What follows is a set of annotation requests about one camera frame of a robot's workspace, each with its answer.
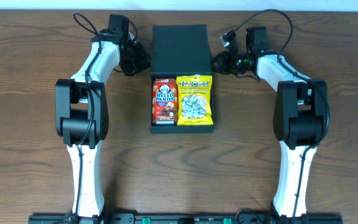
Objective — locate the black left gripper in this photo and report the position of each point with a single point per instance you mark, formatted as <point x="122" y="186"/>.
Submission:
<point x="144" y="63"/>

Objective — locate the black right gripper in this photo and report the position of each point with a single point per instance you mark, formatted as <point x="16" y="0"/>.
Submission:
<point x="221" y="66"/>

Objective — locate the black gift box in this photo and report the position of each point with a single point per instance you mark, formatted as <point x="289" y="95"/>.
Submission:
<point x="180" y="51"/>

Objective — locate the yellow candy bag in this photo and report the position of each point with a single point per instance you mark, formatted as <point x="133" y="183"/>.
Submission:
<point x="194" y="100"/>

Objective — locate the red Hello Panda box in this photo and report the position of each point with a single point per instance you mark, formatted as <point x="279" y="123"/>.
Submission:
<point x="164" y="101"/>

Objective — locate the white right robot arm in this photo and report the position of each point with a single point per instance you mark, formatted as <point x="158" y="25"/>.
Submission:
<point x="300" y="119"/>

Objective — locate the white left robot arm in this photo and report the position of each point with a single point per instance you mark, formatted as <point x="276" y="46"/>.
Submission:
<point x="81" y="109"/>

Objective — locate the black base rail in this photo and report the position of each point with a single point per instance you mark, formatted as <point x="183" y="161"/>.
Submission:
<point x="129" y="218"/>

